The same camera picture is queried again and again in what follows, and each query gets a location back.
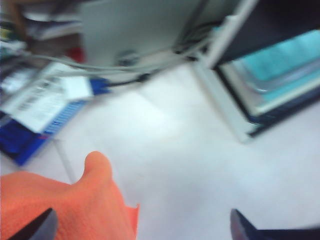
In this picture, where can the teal covered book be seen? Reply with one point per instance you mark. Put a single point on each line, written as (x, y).
(280, 57)

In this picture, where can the white book with printed spine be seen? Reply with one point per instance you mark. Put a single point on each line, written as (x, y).
(240, 85)

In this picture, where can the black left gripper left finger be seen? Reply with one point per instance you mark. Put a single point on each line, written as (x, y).
(40, 230)

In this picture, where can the black book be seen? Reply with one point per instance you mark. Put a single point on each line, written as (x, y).
(225, 105)
(287, 117)

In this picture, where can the orange microfibre rag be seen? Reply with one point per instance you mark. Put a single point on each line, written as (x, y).
(75, 200)

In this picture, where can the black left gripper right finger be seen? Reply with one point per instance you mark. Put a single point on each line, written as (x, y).
(250, 233)

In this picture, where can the large AOC monitor white stand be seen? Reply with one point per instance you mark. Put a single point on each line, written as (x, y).
(275, 25)

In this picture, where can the grey desk partition panel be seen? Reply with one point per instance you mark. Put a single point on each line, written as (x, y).
(137, 30)

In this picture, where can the blue and white box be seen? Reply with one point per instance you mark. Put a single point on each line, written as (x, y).
(37, 100)

